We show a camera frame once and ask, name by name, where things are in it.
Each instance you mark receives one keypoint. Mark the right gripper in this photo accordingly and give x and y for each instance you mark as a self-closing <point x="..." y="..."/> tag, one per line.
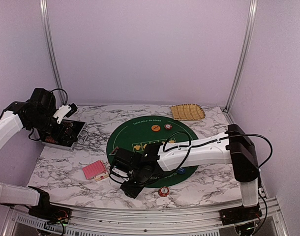
<point x="132" y="191"/>

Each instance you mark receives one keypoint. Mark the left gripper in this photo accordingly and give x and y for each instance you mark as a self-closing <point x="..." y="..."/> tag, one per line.
<point x="62" y="140"/>

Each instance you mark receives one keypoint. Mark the orange poker chip stack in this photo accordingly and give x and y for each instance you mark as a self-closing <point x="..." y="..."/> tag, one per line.
<point x="163" y="191"/>

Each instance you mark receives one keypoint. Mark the triangular all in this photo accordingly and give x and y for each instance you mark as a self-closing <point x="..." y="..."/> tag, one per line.
<point x="111" y="153"/>

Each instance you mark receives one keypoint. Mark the blue small blind button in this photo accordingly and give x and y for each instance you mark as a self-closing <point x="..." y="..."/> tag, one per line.
<point x="181" y="171"/>

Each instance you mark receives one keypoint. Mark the orange big blind button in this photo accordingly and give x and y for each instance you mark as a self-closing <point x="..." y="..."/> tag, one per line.
<point x="155" y="128"/>

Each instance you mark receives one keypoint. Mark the orange chip stack top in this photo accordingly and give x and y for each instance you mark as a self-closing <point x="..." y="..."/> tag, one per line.
<point x="167" y="126"/>

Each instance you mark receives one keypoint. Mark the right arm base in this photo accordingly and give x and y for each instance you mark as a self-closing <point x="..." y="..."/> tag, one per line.
<point x="239" y="214"/>

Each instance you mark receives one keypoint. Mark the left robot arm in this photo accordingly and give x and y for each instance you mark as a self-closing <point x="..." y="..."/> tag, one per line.
<point x="18" y="116"/>

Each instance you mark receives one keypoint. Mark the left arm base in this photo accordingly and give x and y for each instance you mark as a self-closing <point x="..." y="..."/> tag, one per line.
<point x="53" y="214"/>

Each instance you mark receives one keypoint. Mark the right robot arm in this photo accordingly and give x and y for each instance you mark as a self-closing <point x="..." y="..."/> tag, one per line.
<point x="159" y="160"/>

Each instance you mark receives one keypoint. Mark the round green poker mat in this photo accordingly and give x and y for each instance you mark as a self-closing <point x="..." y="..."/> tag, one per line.
<point x="134" y="134"/>

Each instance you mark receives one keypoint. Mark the gold card deck box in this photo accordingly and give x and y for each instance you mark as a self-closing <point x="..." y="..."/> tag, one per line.
<point x="101" y="176"/>

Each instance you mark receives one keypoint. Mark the red playing card deck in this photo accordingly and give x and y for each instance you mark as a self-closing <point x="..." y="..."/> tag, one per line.
<point x="93" y="170"/>

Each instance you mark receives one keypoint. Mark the woven bamboo tray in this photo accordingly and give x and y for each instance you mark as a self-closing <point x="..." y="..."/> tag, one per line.
<point x="188" y="112"/>

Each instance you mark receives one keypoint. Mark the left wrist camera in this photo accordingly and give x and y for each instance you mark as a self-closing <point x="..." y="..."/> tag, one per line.
<point x="65" y="111"/>

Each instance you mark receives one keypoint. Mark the front aluminium rail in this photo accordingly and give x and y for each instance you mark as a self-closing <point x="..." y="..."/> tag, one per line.
<point x="153" y="222"/>

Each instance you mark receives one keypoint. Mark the left aluminium frame post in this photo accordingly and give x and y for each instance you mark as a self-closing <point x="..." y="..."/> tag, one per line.
<point x="50" y="49"/>

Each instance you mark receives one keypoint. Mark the aluminium frame post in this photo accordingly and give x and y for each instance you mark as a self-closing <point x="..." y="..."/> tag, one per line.
<point x="250" y="24"/>
<point x="50" y="49"/>

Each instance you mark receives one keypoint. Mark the right aluminium frame post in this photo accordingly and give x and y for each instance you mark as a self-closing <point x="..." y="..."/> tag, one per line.
<point x="250" y="24"/>

